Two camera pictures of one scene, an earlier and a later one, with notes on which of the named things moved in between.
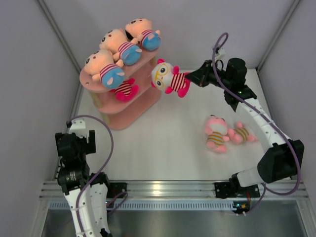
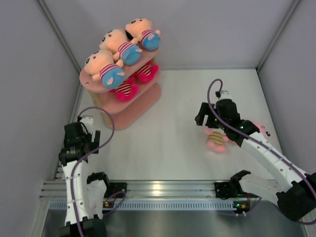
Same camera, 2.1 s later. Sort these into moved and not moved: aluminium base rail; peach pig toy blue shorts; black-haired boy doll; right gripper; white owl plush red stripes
Moved: right gripper
Not moved: aluminium base rail; white owl plush red stripes; peach pig toy blue shorts; black-haired boy doll
